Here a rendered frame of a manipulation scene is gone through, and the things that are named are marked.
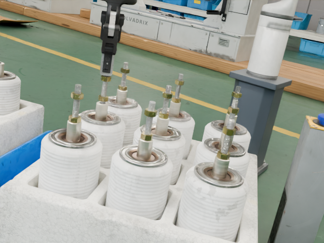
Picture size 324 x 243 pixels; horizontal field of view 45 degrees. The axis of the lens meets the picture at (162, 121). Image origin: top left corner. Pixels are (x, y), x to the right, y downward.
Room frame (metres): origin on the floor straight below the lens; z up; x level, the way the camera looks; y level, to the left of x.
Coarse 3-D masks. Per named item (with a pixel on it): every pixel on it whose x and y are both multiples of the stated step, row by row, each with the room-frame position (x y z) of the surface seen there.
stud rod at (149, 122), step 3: (150, 102) 0.55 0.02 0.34; (153, 102) 0.55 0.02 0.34; (150, 105) 0.55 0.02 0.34; (153, 105) 0.55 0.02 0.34; (150, 108) 0.55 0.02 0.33; (153, 108) 0.55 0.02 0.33; (147, 117) 0.55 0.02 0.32; (150, 117) 0.55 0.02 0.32; (147, 120) 0.55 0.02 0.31; (150, 120) 0.55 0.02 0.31; (147, 123) 0.55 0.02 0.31; (150, 123) 0.55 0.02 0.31; (147, 126) 0.55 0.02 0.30; (150, 126) 0.55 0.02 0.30; (147, 129) 0.55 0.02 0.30; (150, 129) 0.55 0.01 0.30; (147, 132) 0.55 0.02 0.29; (150, 132) 0.56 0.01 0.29
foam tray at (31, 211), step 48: (192, 144) 0.83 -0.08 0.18; (0, 192) 0.51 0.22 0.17; (48, 192) 0.52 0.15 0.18; (96, 192) 0.55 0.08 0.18; (0, 240) 0.51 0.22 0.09; (48, 240) 0.50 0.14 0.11; (96, 240) 0.49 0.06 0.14; (144, 240) 0.47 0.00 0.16; (192, 240) 0.47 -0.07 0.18; (240, 240) 0.49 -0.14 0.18
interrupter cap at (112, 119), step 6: (84, 114) 0.69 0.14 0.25; (90, 114) 0.70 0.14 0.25; (108, 114) 0.71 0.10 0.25; (114, 114) 0.72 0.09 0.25; (84, 120) 0.66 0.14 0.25; (90, 120) 0.66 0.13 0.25; (96, 120) 0.67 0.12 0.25; (108, 120) 0.69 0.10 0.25; (114, 120) 0.69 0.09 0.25; (120, 120) 0.69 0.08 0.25
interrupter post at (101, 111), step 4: (96, 104) 0.69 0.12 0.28; (100, 104) 0.68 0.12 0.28; (104, 104) 0.69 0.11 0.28; (96, 108) 0.69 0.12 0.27; (100, 108) 0.68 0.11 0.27; (104, 108) 0.68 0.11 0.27; (96, 112) 0.68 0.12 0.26; (100, 112) 0.68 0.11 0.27; (104, 112) 0.68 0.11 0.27; (96, 116) 0.68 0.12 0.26; (100, 116) 0.68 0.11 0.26; (104, 116) 0.68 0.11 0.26
